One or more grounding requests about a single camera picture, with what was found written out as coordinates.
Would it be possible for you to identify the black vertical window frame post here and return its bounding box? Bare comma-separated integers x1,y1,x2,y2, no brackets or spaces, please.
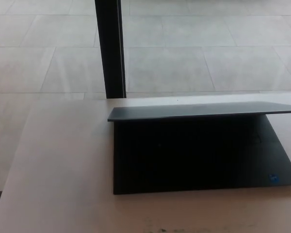
94,0,127,99

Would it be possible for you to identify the silver Dell laptop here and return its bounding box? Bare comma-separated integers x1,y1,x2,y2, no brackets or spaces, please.
107,101,291,195

